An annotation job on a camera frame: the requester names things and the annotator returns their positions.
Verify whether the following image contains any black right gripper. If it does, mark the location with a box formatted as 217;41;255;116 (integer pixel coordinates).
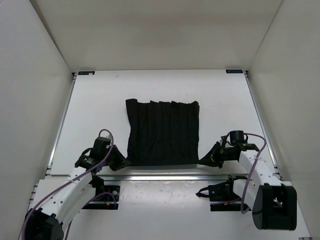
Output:
198;141;237;169

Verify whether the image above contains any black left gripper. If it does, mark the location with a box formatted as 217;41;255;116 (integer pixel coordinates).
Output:
102;143;132;171

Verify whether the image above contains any black pleated skirt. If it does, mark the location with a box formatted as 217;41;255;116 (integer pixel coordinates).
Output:
125;99;200;166

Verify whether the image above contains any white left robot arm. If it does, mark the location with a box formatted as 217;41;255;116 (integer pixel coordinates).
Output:
21;135;126;240

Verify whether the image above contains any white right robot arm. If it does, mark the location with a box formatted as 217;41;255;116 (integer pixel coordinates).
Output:
196;130;298;231

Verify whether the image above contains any right blue table label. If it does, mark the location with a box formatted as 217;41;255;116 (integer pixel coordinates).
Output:
225;69;244;74

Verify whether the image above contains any blue table label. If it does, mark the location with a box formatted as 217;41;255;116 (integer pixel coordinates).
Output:
77;71;95;76
225;69;244;74

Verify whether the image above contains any left blue table label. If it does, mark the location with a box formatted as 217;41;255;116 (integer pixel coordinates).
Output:
77;71;95;76

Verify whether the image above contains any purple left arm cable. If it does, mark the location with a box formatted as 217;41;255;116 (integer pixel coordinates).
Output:
20;128;117;240

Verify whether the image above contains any aluminium table rail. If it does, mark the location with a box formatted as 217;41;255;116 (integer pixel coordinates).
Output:
100;174;247;182

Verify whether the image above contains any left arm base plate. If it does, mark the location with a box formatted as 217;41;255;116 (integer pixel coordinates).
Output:
82;181;121;210

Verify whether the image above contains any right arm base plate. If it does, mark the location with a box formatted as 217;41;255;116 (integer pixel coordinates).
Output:
195;175;247;212

